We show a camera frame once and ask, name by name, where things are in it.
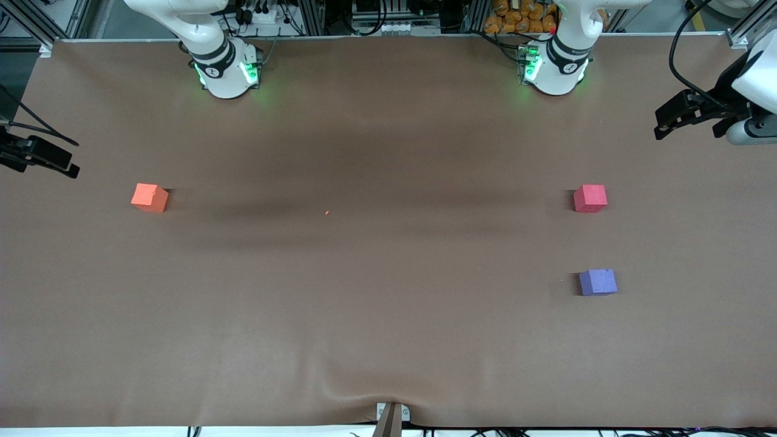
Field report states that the white terminal strip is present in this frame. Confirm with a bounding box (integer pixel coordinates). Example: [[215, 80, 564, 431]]
[[357, 21, 442, 36]]

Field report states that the orange foam block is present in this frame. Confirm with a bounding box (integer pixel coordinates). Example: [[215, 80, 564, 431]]
[[131, 183, 170, 214]]

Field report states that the aluminium frame post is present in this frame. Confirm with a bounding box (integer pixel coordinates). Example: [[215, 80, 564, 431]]
[[725, 0, 777, 50], [0, 0, 93, 50]]

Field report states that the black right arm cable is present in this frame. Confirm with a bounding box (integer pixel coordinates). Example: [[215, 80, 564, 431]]
[[0, 84, 80, 147]]

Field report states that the brown table mat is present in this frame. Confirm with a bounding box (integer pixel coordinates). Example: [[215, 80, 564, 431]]
[[0, 35, 777, 429]]

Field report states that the white power strip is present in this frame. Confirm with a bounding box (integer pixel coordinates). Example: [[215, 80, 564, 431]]
[[245, 5, 281, 26]]

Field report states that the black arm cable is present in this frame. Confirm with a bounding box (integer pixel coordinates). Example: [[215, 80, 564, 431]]
[[668, 0, 736, 115], [0, 84, 80, 147]]

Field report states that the bag of orange items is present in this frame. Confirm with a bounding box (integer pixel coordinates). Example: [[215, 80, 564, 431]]
[[483, 0, 559, 35]]

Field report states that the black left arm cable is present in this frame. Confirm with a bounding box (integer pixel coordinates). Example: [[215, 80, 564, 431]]
[[668, 0, 736, 115]]

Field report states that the purple foam block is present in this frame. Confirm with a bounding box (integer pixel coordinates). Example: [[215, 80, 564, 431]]
[[579, 268, 619, 297]]

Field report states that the metal clamp bracket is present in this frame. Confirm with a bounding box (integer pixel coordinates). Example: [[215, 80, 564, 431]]
[[373, 402, 412, 437]]

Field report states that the red foam block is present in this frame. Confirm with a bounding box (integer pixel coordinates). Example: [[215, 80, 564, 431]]
[[573, 184, 608, 214]]

